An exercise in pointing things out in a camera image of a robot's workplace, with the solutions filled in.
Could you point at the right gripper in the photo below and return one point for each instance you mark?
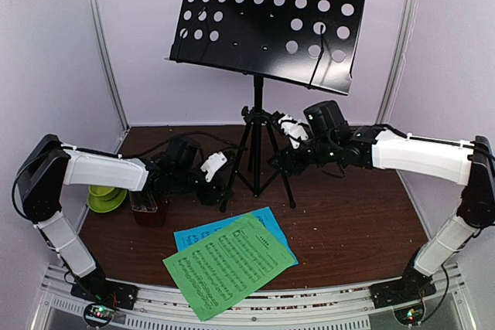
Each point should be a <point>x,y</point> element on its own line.
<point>287,159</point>

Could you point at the green sheet music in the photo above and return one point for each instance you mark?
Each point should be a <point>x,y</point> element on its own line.
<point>224,268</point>

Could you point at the green bowl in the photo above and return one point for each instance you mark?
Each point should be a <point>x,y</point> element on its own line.
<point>102,193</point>

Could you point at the aluminium frame post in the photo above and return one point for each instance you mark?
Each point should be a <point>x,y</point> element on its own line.
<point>398,61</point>
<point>106,63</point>

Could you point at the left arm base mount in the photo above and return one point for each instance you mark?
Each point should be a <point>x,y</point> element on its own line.
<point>103,308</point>

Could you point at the right aluminium frame post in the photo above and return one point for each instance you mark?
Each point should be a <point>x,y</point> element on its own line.
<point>398,61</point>

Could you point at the black music stand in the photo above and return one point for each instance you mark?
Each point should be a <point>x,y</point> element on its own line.
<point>310,43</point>

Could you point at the left aluminium frame post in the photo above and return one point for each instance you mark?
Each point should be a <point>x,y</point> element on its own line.
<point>106,63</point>

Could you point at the blue sheet music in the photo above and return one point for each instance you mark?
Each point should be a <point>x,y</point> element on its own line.
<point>186,238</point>

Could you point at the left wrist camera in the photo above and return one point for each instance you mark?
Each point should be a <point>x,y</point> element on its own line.
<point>216,162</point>

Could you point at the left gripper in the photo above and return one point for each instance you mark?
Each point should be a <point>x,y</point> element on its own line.
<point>210,196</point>

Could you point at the green saucer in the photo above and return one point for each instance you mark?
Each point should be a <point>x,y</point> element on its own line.
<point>99,206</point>

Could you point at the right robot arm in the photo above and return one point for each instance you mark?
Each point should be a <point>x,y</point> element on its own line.
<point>326,137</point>

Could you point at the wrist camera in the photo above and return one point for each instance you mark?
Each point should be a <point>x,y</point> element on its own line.
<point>216,162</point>
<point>293,129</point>

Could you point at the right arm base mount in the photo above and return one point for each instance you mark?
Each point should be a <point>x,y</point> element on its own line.
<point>406,300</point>

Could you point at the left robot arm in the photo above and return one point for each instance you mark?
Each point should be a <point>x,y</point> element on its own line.
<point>53,165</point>

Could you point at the front aluminium rail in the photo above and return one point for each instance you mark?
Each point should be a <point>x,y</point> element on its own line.
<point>339,307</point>

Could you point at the brown metronome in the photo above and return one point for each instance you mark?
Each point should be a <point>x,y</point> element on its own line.
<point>148,209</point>

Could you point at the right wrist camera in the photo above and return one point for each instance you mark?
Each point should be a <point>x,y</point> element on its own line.
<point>293,129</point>

